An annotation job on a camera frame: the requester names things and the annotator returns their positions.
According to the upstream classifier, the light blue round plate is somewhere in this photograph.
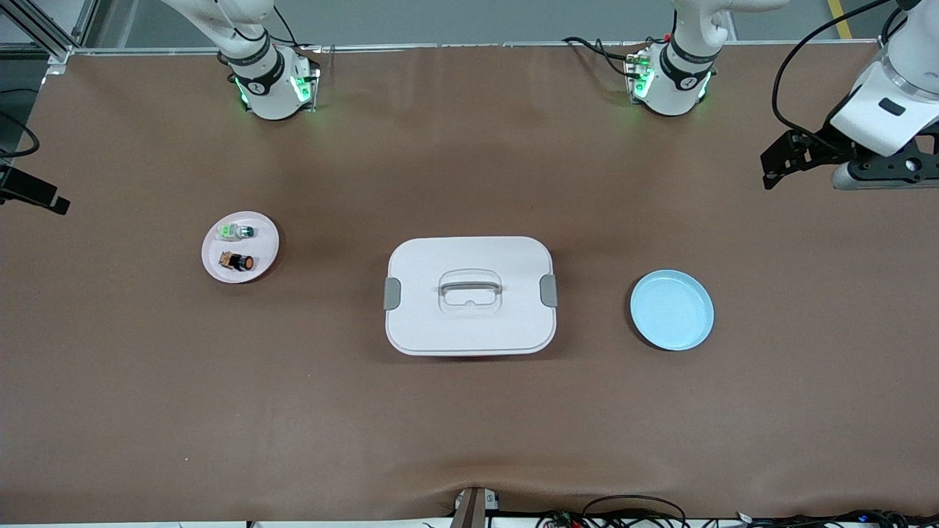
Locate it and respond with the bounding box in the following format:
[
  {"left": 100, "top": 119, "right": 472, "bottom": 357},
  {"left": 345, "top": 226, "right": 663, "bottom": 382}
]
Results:
[{"left": 629, "top": 269, "right": 715, "bottom": 352}]

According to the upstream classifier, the pale pink round plate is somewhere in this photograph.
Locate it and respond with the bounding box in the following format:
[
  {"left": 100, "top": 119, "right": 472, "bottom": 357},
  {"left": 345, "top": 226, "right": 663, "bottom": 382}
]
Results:
[{"left": 201, "top": 211, "right": 280, "bottom": 285}]

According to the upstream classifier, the white lidded storage box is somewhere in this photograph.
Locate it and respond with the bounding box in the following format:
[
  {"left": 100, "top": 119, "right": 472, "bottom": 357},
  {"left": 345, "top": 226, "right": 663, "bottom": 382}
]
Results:
[{"left": 384, "top": 235, "right": 558, "bottom": 358}]

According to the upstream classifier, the brown table mat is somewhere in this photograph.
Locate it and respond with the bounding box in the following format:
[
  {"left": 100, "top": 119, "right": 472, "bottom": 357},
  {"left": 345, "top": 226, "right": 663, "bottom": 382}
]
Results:
[{"left": 0, "top": 42, "right": 939, "bottom": 523}]

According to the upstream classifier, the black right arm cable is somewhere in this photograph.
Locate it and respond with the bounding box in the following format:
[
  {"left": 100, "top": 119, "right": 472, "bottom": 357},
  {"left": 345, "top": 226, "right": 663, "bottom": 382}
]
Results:
[{"left": 0, "top": 92, "right": 40, "bottom": 159}]

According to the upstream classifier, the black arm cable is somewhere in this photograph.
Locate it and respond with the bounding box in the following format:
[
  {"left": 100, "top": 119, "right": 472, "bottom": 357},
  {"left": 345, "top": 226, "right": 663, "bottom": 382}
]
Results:
[
  {"left": 0, "top": 92, "right": 40, "bottom": 159},
  {"left": 771, "top": 0, "right": 912, "bottom": 142}
]

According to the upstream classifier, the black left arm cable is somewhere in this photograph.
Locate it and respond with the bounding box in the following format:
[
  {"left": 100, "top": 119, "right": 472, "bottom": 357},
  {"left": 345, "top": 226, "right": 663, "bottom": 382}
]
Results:
[{"left": 771, "top": 0, "right": 912, "bottom": 142}]

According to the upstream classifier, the aluminium frame strut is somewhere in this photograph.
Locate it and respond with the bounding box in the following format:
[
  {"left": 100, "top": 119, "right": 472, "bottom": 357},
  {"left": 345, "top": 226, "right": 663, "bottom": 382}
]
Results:
[{"left": 0, "top": 0, "right": 100, "bottom": 65}]

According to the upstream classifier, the black base power cable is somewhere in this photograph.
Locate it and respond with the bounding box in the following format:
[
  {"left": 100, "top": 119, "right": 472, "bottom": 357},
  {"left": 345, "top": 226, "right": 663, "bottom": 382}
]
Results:
[{"left": 562, "top": 35, "right": 646, "bottom": 80}]

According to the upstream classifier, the translucent box lid handle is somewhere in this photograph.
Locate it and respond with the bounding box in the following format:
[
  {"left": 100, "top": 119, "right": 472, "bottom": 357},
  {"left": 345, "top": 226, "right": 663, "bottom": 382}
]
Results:
[{"left": 438, "top": 269, "right": 504, "bottom": 303}]

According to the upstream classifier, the silver table edge rail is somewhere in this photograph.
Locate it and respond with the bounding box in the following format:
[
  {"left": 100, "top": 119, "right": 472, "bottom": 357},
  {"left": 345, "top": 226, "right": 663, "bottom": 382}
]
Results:
[{"left": 70, "top": 40, "right": 881, "bottom": 56}]

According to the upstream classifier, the black cable bundle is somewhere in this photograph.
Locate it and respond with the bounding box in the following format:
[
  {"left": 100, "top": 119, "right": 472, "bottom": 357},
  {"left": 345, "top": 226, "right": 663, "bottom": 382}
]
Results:
[{"left": 734, "top": 508, "right": 939, "bottom": 528}]

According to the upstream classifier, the black cable tangle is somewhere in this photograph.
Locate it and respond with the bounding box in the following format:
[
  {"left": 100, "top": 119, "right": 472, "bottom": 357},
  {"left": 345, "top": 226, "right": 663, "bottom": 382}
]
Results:
[{"left": 536, "top": 495, "right": 690, "bottom": 528}]

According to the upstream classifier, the aluminium camera post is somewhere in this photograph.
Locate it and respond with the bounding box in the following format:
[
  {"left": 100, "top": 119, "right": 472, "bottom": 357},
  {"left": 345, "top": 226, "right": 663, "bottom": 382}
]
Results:
[{"left": 451, "top": 486, "right": 501, "bottom": 528}]

